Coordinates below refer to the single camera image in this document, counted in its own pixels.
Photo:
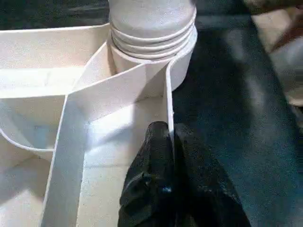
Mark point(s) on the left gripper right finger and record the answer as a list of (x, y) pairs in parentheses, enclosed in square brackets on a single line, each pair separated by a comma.
[(203, 189)]

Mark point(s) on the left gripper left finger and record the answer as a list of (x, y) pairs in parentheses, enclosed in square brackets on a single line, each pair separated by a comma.
[(149, 189)]

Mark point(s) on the white plastic table top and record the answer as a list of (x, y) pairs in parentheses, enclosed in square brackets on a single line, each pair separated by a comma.
[(47, 118)]

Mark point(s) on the white plastic table leg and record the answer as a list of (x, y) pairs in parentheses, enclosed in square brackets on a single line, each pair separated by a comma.
[(151, 19)]

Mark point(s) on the black work mat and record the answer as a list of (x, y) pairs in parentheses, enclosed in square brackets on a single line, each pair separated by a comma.
[(227, 118)]

